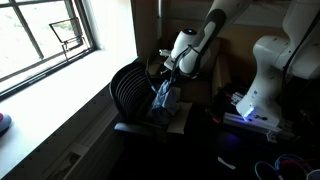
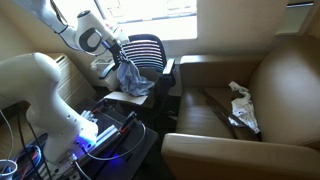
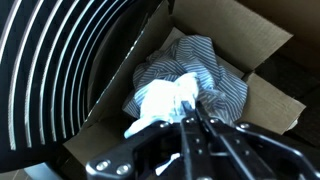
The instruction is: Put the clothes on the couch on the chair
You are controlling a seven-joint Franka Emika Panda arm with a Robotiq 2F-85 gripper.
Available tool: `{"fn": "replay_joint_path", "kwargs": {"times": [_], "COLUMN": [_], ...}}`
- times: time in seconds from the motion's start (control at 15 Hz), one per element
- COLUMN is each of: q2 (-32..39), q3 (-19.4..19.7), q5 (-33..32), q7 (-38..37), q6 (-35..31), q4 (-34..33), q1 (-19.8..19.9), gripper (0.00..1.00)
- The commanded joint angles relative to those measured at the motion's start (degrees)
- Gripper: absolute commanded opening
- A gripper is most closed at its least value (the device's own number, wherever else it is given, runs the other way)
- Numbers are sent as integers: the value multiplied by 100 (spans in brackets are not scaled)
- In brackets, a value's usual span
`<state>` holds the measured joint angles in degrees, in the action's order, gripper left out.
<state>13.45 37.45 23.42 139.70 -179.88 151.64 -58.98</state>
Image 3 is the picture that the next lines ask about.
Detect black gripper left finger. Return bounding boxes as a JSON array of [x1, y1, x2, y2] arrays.
[[85, 101, 214, 180]]

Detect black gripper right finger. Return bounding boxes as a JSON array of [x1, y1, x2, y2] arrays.
[[196, 103, 320, 180]]

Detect plain white cloth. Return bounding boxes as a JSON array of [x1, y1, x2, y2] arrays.
[[123, 71, 201, 176]]

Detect blue striped shirt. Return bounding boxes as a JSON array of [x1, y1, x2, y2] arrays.
[[121, 34, 249, 128]]

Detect open cardboard box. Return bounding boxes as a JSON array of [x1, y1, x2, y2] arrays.
[[63, 0, 308, 168]]

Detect black slatted office chair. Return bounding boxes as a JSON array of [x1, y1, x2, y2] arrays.
[[0, 0, 174, 180]]

